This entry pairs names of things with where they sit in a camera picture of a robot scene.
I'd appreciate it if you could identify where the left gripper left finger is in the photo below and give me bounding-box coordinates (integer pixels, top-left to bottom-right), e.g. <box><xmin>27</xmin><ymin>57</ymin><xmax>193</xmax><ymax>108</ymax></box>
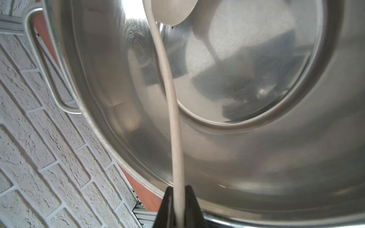
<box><xmin>153</xmin><ymin>187</ymin><xmax>175</xmax><ymax>228</ymax></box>

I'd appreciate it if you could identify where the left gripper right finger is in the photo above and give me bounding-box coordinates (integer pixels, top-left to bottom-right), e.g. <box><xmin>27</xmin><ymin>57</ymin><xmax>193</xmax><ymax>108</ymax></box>
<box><xmin>185</xmin><ymin>185</ymin><xmax>208</xmax><ymax>228</ymax></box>

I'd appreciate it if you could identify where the stainless steel pot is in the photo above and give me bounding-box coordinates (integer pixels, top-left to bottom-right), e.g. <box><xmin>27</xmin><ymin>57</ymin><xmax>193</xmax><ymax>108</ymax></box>
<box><xmin>23</xmin><ymin>1</ymin><xmax>365</xmax><ymax>228</ymax></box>

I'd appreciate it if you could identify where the beige plastic ladle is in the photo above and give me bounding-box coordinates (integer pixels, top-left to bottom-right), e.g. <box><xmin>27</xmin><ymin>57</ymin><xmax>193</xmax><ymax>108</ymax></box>
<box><xmin>143</xmin><ymin>1</ymin><xmax>186</xmax><ymax>228</ymax></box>

